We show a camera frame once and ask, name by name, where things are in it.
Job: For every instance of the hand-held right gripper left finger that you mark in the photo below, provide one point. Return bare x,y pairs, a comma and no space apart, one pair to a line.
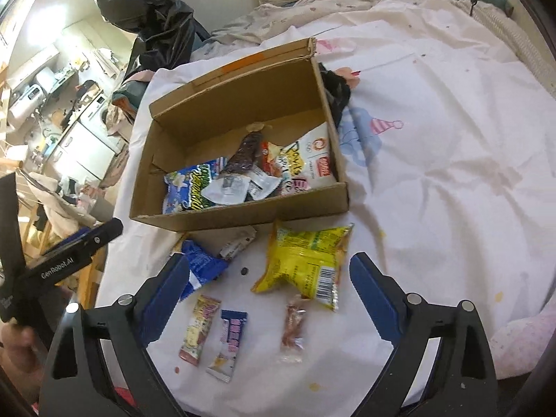
165,297

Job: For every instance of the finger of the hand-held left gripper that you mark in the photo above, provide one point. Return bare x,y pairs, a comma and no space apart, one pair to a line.
11,226
102,232

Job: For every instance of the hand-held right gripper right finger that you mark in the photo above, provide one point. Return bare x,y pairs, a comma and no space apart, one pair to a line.
373,297

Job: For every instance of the pink cartoon sachet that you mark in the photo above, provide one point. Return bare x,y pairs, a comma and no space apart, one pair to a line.
200,330

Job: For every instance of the dark blue snack bag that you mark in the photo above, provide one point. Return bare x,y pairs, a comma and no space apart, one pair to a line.
202,265

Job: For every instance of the yellow snack bag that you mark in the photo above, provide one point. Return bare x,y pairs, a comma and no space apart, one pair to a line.
299,260

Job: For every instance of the brown clear-wrapped snack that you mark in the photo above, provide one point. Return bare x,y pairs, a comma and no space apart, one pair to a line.
293,325

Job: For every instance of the white stick sachet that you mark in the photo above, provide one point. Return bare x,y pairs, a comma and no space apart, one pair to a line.
236,245

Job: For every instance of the blue star-print snack bag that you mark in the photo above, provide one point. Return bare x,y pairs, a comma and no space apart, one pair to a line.
191,184

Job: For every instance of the white black snack packet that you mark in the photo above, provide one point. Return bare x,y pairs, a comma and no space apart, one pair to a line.
260,184

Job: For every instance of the white orange snack bag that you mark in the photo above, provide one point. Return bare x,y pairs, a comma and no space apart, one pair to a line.
317,156

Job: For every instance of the dark white-ended snack packet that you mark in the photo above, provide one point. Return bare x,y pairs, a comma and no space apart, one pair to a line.
245,156

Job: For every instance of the red yellow snack packet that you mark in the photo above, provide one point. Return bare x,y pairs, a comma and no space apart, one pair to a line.
278,160

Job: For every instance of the brown cardboard box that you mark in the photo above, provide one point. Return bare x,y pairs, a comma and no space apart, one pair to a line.
217,108

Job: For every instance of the person's left hand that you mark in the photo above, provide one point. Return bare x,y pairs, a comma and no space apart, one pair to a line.
17,352

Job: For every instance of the yellow wooden stool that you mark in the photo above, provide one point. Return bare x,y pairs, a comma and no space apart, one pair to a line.
93,269

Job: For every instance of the pale hanging clothes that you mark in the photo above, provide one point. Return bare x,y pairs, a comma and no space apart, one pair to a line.
56,208

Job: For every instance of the white kitchen cabinet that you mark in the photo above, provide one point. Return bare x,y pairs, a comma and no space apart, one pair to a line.
82,152

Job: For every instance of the white washing machine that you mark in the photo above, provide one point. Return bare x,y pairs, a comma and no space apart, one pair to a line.
100,115

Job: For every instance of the white water heater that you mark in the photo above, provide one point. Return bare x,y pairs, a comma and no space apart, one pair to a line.
28,95

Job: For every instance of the grey orange garment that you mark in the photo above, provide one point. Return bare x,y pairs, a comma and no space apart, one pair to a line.
128,91

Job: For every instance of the white bed sheet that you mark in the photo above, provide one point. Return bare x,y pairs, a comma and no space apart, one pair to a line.
434,160

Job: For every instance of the pink fluffy blanket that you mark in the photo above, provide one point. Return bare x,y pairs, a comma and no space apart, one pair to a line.
521,343

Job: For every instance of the dark crumpled cloth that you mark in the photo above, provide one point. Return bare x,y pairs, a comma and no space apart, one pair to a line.
336,89

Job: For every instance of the black plastic bag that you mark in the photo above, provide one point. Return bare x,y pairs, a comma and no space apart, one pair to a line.
147,13

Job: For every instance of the grey crumpled quilt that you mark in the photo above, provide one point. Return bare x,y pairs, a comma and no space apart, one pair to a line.
260,21

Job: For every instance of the white knitted blanket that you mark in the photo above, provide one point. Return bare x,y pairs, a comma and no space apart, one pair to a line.
521,39

